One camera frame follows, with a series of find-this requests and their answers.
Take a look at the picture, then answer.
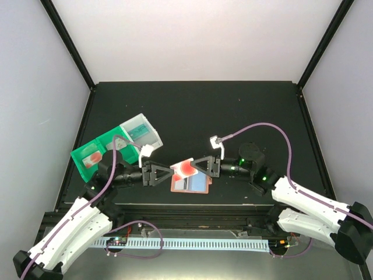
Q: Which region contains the pink leather card holder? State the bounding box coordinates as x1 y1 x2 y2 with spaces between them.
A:
170 172 212 194

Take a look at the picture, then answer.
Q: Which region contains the red circle card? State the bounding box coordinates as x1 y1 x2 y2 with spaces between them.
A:
82 151 102 169
170 158 198 181

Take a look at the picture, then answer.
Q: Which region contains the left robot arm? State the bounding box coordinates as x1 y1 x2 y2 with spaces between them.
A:
13 150 174 279

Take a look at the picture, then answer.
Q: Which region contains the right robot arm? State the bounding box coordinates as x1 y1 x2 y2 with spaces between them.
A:
191 143 372 265

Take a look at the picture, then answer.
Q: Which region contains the grey card in bin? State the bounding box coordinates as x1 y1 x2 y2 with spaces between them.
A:
105 138 127 151

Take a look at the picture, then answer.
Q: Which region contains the teal card in bin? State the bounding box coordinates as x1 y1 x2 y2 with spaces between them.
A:
128 124 154 141

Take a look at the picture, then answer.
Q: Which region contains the red circle card in bin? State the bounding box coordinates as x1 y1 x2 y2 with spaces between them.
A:
82 151 102 169

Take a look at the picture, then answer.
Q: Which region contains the white plastic bin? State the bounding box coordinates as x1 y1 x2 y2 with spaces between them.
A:
119 113 163 150

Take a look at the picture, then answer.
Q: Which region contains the green plastic bin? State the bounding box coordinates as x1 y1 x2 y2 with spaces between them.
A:
71 126 139 182

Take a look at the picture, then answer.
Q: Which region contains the small circuit board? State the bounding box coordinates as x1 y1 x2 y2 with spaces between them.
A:
106 237 128 246

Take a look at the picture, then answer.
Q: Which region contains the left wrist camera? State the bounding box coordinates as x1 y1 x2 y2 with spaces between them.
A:
138 144 154 168

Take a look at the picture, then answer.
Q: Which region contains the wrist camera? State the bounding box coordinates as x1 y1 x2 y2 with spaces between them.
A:
138 144 154 168
210 135 225 160

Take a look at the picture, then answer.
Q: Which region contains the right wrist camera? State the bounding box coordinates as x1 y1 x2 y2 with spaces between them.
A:
210 135 225 160

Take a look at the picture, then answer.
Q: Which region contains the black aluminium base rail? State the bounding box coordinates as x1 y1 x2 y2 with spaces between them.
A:
37 202 353 237

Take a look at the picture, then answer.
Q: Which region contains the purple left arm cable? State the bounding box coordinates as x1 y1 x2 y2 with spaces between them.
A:
19 134 164 279

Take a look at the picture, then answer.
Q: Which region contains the white slotted cable duct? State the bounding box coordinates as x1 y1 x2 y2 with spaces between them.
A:
90 237 270 253

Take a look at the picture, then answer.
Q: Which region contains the right black frame post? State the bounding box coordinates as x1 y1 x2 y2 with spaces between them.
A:
297 0 354 90

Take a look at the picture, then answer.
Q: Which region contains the black frame post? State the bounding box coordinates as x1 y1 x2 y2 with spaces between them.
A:
40 0 95 90
297 0 354 90

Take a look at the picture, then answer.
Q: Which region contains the left black frame post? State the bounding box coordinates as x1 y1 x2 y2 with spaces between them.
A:
40 0 95 90

